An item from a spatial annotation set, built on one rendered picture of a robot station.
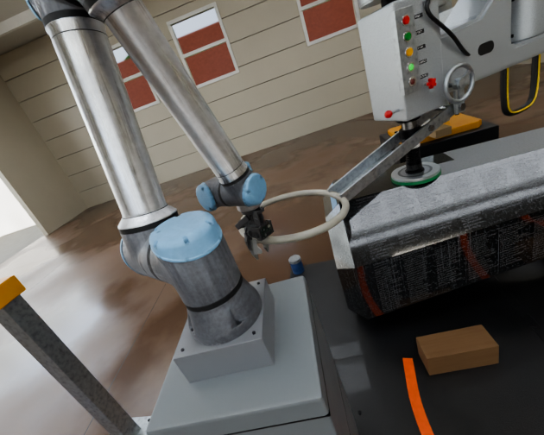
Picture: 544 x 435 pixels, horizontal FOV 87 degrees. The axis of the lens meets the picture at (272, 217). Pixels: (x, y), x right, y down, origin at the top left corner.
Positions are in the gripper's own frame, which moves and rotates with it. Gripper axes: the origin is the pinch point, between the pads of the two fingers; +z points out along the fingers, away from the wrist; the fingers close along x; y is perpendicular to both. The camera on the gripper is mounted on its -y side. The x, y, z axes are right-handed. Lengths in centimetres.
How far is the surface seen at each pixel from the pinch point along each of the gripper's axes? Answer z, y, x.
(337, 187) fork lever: -7.7, 8.8, 47.7
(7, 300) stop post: -9, -68, -73
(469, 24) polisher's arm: -59, 51, 94
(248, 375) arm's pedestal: 1, 34, -40
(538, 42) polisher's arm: -45, 71, 125
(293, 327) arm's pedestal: -0.2, 35.4, -24.5
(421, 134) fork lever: -22, 38, 76
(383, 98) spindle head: -40, 25, 69
